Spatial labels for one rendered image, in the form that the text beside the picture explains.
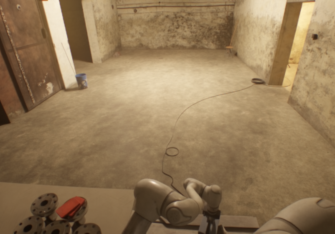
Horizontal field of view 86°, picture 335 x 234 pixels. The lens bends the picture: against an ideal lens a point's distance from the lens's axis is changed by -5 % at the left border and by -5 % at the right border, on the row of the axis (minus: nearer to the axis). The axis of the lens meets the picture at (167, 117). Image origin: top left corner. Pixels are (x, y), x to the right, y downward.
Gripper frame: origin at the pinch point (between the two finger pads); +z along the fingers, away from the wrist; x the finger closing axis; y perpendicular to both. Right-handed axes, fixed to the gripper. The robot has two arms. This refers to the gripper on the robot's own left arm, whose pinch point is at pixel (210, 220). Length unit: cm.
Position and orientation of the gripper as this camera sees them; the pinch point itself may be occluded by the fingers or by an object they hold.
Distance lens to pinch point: 173.3
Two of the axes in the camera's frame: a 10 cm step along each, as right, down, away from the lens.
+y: -3.9, 4.6, -8.0
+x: 9.2, 1.7, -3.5
